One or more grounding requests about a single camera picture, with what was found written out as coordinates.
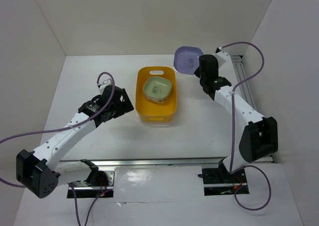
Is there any purple plate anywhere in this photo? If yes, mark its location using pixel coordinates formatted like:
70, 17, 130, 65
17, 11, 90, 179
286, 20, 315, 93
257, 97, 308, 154
173, 46, 204, 75

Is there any green panda plate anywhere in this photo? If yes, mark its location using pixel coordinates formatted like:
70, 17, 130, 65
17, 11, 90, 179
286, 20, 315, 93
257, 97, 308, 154
143, 76, 172, 98

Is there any cream panda plate back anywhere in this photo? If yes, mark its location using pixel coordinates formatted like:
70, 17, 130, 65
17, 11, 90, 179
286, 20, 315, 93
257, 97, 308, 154
147, 97, 169, 104

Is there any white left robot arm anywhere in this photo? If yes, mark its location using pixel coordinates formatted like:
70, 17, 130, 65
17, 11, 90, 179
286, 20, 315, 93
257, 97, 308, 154
16, 85, 134, 199

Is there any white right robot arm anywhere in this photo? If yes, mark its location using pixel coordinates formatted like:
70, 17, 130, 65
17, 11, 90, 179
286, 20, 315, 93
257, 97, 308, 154
195, 54, 278, 182

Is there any yellow plastic bin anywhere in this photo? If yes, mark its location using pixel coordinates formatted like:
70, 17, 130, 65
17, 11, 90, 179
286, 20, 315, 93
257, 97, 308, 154
135, 66, 177, 123

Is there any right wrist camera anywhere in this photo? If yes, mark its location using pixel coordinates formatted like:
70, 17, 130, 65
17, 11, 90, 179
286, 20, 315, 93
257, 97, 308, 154
214, 51, 232, 68

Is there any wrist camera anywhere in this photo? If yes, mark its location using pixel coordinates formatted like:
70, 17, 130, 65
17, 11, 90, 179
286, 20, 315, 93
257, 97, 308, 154
97, 78, 113, 94
214, 51, 232, 68

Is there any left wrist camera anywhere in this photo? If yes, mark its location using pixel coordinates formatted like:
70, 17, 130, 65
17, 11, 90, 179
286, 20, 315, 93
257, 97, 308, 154
97, 78, 113, 94

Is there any aluminium table edge rail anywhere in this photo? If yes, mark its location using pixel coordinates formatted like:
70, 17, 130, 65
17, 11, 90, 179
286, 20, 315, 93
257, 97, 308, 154
59, 156, 225, 169

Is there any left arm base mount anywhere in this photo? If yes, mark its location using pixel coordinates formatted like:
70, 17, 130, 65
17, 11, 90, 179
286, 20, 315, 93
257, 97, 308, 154
72, 167, 115, 199

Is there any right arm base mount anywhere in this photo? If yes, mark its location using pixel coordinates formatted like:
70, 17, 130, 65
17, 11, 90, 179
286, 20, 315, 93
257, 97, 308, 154
197, 168, 249, 196

